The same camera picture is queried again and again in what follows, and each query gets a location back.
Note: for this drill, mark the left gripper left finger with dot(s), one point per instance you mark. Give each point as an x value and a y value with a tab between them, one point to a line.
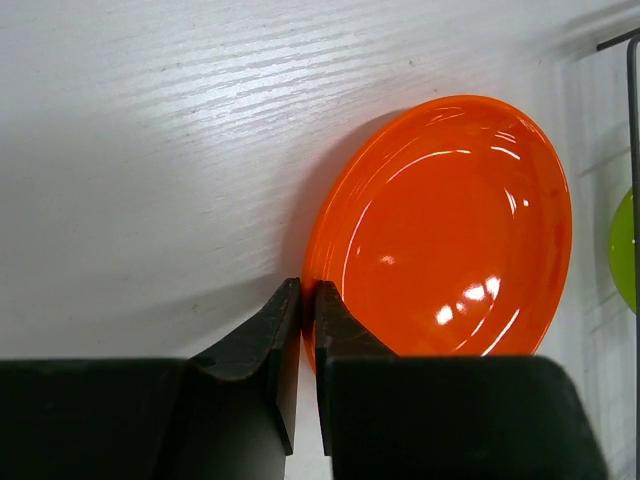
226	413

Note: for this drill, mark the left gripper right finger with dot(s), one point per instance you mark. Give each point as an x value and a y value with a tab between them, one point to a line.
454	417

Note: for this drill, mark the orange plate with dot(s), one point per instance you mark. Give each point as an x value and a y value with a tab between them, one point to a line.
449	232

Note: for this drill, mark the green plate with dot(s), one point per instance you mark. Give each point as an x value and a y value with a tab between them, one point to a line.
621	250

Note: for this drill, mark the grey wire dish rack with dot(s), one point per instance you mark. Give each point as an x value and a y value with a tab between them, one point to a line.
631	39

